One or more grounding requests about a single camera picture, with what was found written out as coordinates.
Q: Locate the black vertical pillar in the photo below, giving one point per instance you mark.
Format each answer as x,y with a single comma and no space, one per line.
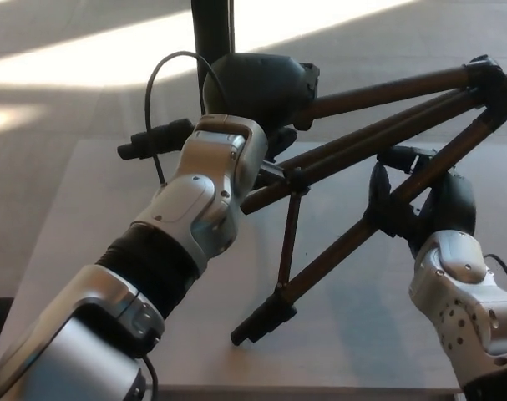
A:
213,29

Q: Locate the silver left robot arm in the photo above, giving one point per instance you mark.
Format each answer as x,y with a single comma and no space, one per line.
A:
203,200

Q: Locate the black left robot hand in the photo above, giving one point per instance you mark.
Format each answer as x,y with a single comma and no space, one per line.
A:
257,87

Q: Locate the brown and black tripod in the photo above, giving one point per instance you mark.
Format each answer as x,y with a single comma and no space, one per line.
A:
493,96

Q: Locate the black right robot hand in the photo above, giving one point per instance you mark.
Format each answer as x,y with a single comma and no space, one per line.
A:
455,204

